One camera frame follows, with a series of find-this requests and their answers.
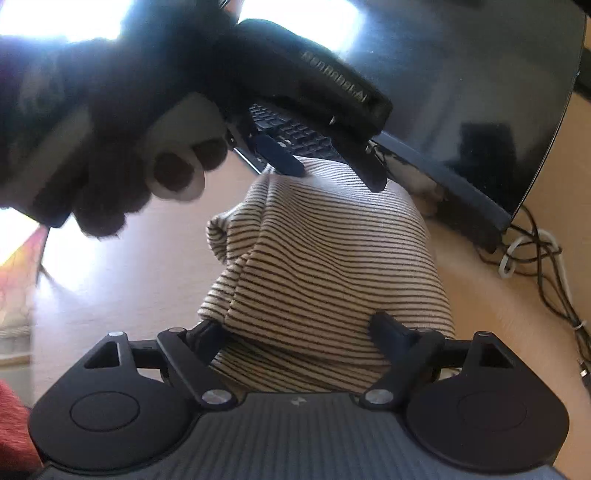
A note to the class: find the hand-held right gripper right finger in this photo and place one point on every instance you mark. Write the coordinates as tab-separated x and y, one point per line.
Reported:
388	327

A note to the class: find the black computer keyboard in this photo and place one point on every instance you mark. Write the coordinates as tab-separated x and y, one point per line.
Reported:
295	134

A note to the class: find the person's left hand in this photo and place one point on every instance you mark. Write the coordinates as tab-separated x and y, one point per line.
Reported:
115	184

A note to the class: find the red cloth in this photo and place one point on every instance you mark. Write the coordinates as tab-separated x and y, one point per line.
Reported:
16	424

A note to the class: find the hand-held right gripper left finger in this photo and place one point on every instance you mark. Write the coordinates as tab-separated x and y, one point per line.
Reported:
207	337

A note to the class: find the black curved computer monitor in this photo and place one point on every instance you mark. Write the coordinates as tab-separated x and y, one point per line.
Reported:
461	92

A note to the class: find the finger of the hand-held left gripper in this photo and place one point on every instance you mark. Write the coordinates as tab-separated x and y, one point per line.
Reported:
364	161
279	154

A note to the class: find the beige striped knit garment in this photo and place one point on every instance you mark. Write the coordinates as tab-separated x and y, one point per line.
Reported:
323	258

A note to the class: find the orange patterned cloth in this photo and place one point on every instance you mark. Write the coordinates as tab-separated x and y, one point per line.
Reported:
21	277

